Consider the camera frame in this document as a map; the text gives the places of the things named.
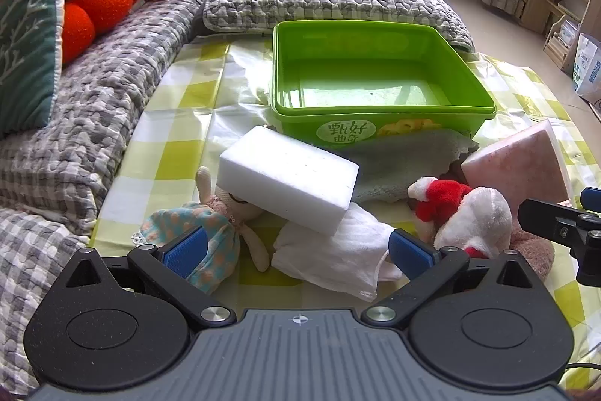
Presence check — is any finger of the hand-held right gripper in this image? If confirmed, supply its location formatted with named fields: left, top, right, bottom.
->
left=580, top=187, right=601, bottom=212
left=518, top=197, right=601, bottom=288

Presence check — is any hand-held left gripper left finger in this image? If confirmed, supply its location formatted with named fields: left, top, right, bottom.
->
left=66, top=225, right=236, bottom=330

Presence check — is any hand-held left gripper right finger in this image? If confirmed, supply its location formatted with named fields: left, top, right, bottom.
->
left=361, top=228, right=536, bottom=332

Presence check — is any pink fluffy towel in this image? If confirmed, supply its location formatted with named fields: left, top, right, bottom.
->
left=509, top=225, right=556, bottom=282

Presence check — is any rabbit doll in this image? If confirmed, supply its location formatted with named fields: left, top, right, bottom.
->
left=133, top=166, right=272, bottom=295

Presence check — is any pink sponge block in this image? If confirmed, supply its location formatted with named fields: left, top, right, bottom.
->
left=460, top=118, right=574, bottom=207

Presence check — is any white plush with red hat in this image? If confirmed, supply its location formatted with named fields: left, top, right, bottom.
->
left=406, top=176, right=513, bottom=259

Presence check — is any white cloth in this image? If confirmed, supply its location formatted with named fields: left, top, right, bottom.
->
left=271, top=202, right=405, bottom=302

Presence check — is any grey-green towel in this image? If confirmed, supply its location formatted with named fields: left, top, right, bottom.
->
left=345, top=131, right=480, bottom=204

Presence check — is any white foam sponge block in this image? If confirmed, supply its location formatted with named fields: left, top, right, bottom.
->
left=217, top=125, right=360, bottom=237

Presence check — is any green plastic box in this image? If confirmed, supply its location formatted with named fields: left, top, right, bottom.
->
left=271, top=20, right=497, bottom=150

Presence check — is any white paper bag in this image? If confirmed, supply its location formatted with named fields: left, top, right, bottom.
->
left=571, top=32, right=601, bottom=120

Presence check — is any yellow-green checked tablecloth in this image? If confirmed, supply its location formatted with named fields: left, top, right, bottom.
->
left=87, top=35, right=601, bottom=392

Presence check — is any grey quilted sofa cover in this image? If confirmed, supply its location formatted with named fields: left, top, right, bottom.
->
left=0, top=0, right=210, bottom=397

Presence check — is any green pillow with branch print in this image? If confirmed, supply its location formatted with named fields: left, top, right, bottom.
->
left=0, top=0, right=71, bottom=136

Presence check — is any black cable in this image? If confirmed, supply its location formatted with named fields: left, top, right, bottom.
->
left=561, top=362, right=601, bottom=377

